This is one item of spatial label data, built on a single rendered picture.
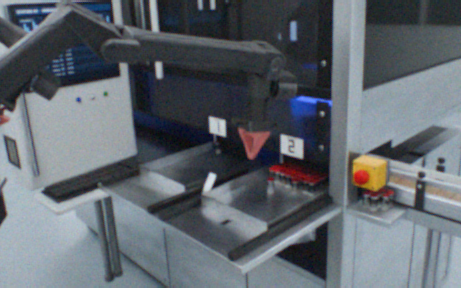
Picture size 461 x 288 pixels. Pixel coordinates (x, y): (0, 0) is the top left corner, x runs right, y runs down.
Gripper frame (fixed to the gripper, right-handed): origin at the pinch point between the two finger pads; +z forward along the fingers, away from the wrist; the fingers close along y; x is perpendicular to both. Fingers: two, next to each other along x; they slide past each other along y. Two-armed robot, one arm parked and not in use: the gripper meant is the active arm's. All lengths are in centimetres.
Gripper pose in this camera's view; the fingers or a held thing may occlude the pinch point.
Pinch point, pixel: (251, 155)
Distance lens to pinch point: 106.8
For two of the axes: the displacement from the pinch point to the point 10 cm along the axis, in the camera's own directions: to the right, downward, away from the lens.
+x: -6.9, -1.8, 7.0
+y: 7.2, -0.4, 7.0
